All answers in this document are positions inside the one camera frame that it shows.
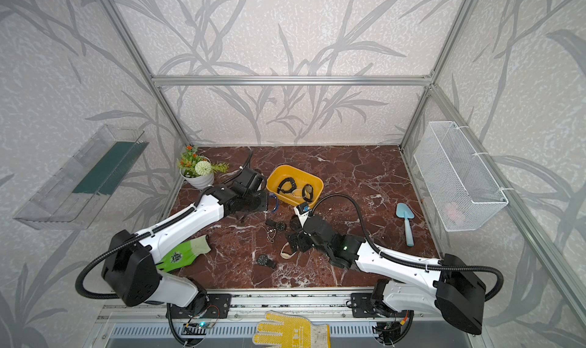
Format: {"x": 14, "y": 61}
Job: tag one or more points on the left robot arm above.
{"x": 132, "y": 272}

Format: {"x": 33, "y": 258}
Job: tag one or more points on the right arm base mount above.
{"x": 364, "y": 306}

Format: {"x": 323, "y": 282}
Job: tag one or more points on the potted artificial plant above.
{"x": 198, "y": 170}

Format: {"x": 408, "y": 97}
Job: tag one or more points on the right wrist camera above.
{"x": 303, "y": 212}

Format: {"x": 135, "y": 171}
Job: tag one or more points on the yellow plastic storage box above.
{"x": 301, "y": 177}

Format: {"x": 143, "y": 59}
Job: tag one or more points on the light blue spatula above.
{"x": 403, "y": 211}

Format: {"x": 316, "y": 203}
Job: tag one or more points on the clear acrylic wall shelf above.
{"x": 73, "y": 197}

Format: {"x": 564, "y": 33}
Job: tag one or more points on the black analog watch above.
{"x": 264, "y": 261}
{"x": 277, "y": 226}

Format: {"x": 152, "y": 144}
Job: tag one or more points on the black analog watch upper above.
{"x": 277, "y": 226}

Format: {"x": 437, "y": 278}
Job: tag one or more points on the yellow knitted glove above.
{"x": 282, "y": 330}

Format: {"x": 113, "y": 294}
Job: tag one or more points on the white wire mesh basket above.
{"x": 463, "y": 190}

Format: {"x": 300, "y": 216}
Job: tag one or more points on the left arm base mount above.
{"x": 212, "y": 306}

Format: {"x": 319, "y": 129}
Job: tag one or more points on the small beige strap watch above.
{"x": 299, "y": 193}

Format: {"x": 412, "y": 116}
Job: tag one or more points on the silver chain pocket watch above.
{"x": 271, "y": 236}

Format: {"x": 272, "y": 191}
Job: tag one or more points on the blue transparent watch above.
{"x": 276, "y": 201}

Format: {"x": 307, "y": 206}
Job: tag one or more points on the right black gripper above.
{"x": 298, "y": 237}

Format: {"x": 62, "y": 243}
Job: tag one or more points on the aluminium front rail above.
{"x": 250, "y": 305}

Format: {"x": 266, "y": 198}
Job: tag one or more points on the black chunky digital watch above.
{"x": 287, "y": 186}

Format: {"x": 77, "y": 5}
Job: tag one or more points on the green work glove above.
{"x": 184, "y": 254}

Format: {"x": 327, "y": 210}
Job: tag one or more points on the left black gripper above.
{"x": 264, "y": 202}

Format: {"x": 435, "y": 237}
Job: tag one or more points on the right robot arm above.
{"x": 406, "y": 283}

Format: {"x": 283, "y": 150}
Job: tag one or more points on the black analog watch lower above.
{"x": 264, "y": 261}

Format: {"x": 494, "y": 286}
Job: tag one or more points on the aluminium cage frame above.
{"x": 560, "y": 273}

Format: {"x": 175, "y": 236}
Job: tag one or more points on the black sport watch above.
{"x": 295, "y": 224}

